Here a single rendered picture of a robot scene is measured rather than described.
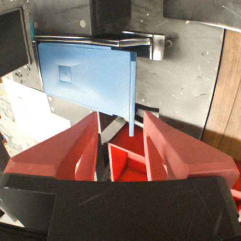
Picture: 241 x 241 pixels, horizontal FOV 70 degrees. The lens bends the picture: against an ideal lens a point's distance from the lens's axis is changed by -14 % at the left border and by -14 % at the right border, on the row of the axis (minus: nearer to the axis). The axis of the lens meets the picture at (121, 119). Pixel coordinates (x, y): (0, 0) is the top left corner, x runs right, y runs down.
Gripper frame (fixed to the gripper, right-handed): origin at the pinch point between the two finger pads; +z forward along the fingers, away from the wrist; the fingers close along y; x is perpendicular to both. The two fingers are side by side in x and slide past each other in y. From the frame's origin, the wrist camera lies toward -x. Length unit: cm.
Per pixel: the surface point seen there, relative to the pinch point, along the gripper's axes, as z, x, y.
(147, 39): 6.4, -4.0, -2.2
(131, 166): 17.1, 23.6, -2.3
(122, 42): 7.7, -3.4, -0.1
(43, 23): 14.0, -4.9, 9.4
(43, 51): 13.8, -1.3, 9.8
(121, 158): 15.5, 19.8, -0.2
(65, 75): 11.6, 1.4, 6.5
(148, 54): 6.9, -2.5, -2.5
